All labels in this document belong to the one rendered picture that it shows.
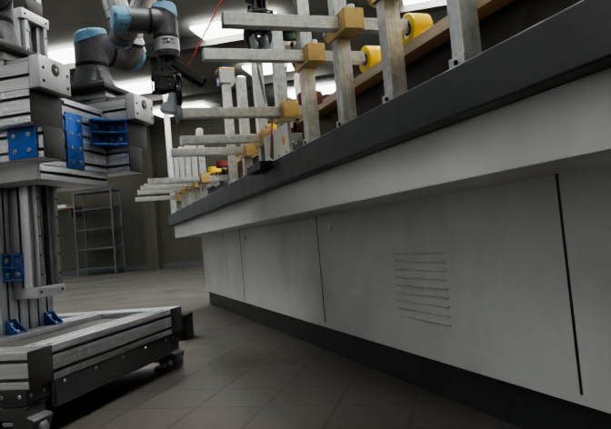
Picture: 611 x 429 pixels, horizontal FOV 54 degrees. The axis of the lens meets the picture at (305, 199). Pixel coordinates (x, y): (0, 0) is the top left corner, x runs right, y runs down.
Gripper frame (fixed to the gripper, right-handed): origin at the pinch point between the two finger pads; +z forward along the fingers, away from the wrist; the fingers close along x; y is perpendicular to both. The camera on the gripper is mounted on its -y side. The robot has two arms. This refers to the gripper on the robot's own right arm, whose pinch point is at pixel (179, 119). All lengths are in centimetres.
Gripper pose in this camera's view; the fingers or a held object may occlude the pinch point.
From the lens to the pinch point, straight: 185.8
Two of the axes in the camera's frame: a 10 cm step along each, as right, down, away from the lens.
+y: -9.4, 0.7, -3.4
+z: 0.9, 9.9, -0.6
